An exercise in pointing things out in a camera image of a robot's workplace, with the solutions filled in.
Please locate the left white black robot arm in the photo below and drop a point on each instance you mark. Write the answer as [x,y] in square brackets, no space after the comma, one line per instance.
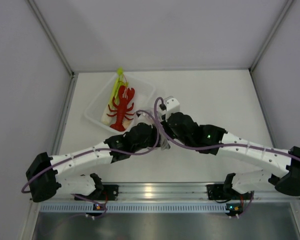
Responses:
[74,173]

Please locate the red fake lobster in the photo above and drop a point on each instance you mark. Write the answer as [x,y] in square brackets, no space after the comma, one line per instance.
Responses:
[122,110]

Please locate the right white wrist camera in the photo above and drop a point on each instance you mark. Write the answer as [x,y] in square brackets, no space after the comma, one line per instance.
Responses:
[170,105]

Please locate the left aluminium frame post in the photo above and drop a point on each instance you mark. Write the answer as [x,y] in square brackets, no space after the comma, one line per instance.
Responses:
[49,34]

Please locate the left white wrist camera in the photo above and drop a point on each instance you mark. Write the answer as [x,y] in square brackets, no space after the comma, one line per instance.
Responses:
[145,116]

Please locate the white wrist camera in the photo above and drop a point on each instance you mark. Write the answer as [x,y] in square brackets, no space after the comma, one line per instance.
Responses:
[170,105]
[145,116]

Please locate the fake green leek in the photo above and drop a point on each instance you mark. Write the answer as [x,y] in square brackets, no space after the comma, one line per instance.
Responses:
[119,81]

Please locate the aluminium rail base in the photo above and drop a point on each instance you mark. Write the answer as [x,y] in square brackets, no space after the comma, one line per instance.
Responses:
[147,191]

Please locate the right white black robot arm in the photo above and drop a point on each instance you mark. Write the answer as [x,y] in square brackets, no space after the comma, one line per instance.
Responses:
[279,169]

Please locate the right aluminium frame post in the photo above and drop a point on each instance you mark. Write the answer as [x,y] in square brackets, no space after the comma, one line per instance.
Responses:
[275,26]

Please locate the clear zip top bag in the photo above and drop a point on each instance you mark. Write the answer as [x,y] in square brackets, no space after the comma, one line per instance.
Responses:
[165,143]

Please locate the translucent white plastic basket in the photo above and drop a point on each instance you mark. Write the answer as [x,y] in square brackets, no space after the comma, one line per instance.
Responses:
[113,108]

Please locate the aluminium frame post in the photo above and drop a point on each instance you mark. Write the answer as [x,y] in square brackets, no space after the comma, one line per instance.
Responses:
[275,26]
[49,34]

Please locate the white slotted cable duct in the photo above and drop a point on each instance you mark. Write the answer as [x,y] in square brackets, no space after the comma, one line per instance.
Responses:
[134,207]

